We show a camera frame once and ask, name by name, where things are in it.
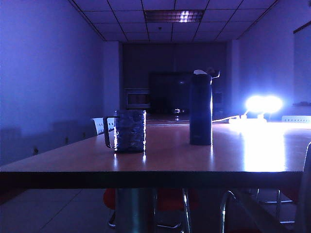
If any dark chair backrest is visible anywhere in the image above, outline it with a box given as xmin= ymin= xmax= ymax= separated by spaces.
xmin=298 ymin=141 xmax=311 ymax=233

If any white power cable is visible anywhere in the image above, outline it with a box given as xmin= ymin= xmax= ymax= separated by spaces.
xmin=212 ymin=115 xmax=241 ymax=122

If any red chair seat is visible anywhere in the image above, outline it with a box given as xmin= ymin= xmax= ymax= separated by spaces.
xmin=103 ymin=188 xmax=200 ymax=211

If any white power strip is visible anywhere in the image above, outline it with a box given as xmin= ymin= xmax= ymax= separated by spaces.
xmin=228 ymin=114 xmax=268 ymax=125

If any small glass object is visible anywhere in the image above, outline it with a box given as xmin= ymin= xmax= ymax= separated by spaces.
xmin=173 ymin=108 xmax=187 ymax=121

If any chrome chair leg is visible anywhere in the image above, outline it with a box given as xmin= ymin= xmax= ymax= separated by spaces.
xmin=182 ymin=188 xmax=192 ymax=233

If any white perforated chair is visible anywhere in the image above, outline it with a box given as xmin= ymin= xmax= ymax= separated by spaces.
xmin=281 ymin=115 xmax=311 ymax=123
xmin=91 ymin=117 xmax=116 ymax=137

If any bright plug-in lamp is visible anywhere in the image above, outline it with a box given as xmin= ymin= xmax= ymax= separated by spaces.
xmin=264 ymin=95 xmax=284 ymax=113
xmin=245 ymin=95 xmax=266 ymax=113

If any wall whiteboard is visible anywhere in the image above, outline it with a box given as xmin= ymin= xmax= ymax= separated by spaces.
xmin=293 ymin=21 xmax=311 ymax=102

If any black thermos cup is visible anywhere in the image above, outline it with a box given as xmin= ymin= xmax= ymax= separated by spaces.
xmin=189 ymin=68 xmax=222 ymax=146

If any chrome chair frame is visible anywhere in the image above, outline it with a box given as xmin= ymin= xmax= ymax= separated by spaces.
xmin=219 ymin=189 xmax=243 ymax=233

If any metal table leg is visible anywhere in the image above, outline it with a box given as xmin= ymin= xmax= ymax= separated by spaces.
xmin=115 ymin=188 xmax=158 ymax=233

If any grey wall cabinet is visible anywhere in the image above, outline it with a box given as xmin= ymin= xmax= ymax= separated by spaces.
xmin=124 ymin=87 xmax=151 ymax=109

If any ceiling light grille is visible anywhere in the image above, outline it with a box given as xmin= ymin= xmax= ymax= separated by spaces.
xmin=144 ymin=9 xmax=205 ymax=24

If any textured glass mug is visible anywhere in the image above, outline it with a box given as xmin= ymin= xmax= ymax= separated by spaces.
xmin=103 ymin=109 xmax=147 ymax=154

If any black television screen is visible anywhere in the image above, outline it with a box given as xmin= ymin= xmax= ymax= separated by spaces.
xmin=148 ymin=71 xmax=192 ymax=115

